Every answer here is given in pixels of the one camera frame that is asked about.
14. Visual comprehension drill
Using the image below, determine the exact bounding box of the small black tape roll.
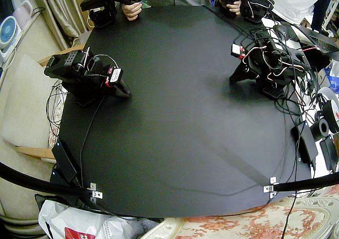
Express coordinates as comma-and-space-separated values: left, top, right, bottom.
310, 119, 331, 140

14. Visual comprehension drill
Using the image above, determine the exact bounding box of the long black cable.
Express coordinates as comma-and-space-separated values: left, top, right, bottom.
279, 82, 307, 239

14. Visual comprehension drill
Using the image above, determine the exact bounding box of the operator right hand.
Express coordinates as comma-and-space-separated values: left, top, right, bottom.
122, 1, 143, 21

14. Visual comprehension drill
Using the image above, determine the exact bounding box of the white tape roll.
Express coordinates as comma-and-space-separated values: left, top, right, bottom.
316, 87, 339, 105

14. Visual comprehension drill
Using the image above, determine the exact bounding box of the black laptop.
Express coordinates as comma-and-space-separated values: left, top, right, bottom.
293, 23, 339, 56

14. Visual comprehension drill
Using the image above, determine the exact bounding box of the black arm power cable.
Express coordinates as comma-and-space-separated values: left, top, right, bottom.
78, 94, 107, 190

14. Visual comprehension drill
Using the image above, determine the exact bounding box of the operator left hand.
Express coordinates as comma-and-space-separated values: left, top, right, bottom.
221, 0, 243, 19

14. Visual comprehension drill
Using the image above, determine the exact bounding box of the thin looped cable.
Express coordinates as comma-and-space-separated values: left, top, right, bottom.
45, 78, 68, 135

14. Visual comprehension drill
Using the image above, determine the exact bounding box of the white blue desk fan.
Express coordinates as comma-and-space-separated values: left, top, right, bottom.
0, 15, 22, 63

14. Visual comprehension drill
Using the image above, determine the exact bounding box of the white seat cushion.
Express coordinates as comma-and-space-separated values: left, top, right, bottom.
1, 54, 63, 149

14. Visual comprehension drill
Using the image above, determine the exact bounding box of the black computer mouse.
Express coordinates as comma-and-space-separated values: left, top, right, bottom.
273, 24, 290, 39

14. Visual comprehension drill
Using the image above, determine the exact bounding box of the black table mat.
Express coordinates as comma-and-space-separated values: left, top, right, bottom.
49, 5, 318, 219

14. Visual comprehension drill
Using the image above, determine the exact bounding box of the large black filament spool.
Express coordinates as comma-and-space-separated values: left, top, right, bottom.
321, 100, 339, 134

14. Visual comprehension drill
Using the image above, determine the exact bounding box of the black power adapter brick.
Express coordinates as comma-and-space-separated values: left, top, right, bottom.
291, 121, 319, 164
49, 168, 80, 190
319, 137, 339, 171
51, 139, 78, 183

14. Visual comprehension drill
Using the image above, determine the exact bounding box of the beige curtain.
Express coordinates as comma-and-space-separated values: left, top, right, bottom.
28, 0, 90, 51

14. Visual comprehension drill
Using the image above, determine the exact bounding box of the wooden chair frame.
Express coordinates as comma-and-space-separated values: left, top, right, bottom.
15, 46, 86, 163

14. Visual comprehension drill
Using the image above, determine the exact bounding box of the white plastic shopping bag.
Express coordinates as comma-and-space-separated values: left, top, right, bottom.
38, 199, 159, 239

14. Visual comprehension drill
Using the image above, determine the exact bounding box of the blue cardboard box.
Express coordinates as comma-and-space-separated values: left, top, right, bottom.
326, 60, 339, 94

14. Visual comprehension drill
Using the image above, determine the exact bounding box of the black stand pole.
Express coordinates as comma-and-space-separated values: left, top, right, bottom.
0, 161, 94, 198
273, 171, 339, 192

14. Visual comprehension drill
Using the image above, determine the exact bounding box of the lilac white humidifier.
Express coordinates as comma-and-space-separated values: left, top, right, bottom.
12, 0, 34, 28

